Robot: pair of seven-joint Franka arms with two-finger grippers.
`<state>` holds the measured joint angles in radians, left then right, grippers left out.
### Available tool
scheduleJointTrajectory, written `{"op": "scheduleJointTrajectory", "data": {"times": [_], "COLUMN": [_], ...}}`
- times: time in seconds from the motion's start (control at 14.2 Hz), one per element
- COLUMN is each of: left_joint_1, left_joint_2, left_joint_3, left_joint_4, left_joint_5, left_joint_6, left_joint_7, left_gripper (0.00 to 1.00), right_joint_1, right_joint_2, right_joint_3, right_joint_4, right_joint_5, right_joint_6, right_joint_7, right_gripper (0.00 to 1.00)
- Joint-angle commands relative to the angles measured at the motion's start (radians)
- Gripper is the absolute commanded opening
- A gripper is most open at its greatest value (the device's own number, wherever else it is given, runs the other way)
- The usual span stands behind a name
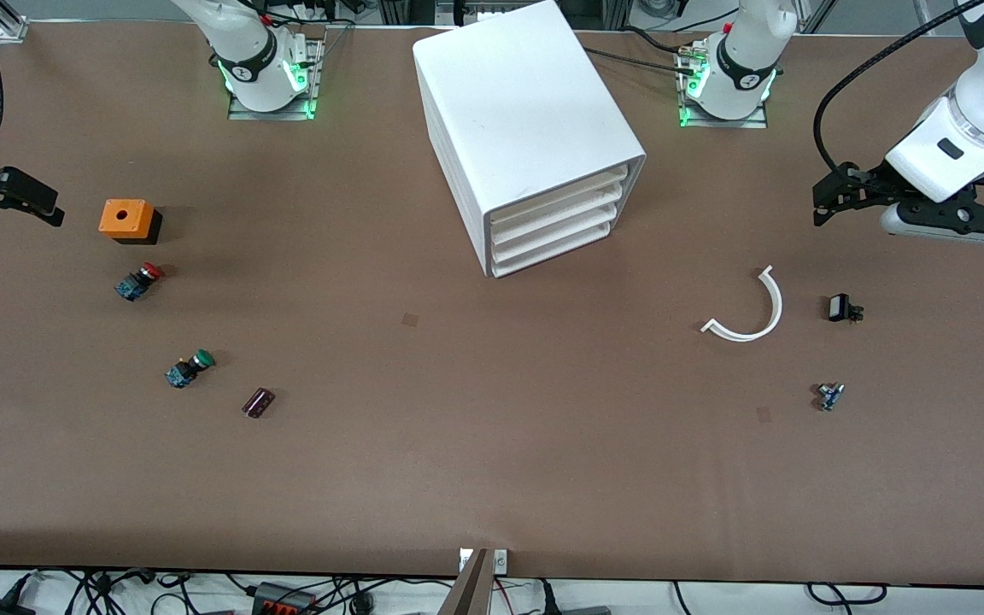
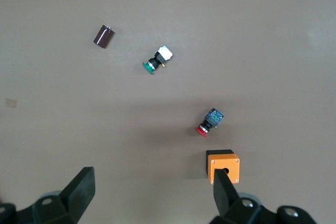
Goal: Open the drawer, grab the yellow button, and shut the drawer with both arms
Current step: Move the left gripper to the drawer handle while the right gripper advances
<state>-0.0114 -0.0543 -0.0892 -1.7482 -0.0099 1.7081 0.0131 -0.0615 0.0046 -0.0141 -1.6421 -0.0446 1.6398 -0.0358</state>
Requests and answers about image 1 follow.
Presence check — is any red push button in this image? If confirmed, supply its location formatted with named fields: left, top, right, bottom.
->
left=114, top=262, right=165, bottom=302

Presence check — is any green push button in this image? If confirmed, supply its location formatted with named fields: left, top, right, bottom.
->
left=165, top=348, right=216, bottom=390

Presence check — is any white drawer cabinet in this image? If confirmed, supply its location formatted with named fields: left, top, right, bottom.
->
left=413, top=0, right=647, bottom=279

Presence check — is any orange box with hole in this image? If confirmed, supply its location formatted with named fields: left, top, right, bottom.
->
left=98, top=199, right=162, bottom=246

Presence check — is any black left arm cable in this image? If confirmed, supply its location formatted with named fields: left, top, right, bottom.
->
left=812, top=0, right=984, bottom=185

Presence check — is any white curved bracket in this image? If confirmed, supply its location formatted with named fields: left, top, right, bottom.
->
left=700, top=265, right=784, bottom=343

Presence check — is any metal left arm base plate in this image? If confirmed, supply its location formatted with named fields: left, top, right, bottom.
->
left=676, top=47, right=770, bottom=129

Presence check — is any aluminium frame profile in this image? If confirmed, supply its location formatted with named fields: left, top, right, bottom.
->
left=0, top=0, right=30, bottom=44

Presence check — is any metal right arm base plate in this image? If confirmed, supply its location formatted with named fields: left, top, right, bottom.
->
left=227, top=34, right=324, bottom=122

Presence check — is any black looped cable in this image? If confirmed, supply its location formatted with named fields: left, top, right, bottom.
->
left=806, top=582, right=887, bottom=606

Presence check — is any wooden post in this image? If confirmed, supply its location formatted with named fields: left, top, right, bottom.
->
left=438, top=548, right=494, bottom=615

